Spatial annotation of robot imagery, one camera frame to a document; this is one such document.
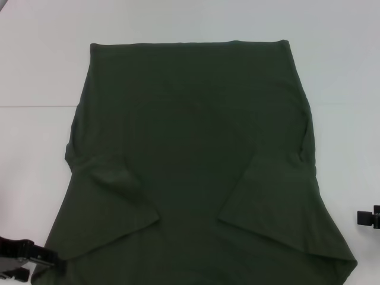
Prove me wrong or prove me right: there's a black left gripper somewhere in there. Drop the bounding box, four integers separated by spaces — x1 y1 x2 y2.
0 236 61 283

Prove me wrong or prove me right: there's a dark green shirt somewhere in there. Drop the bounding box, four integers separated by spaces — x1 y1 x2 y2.
29 39 359 285

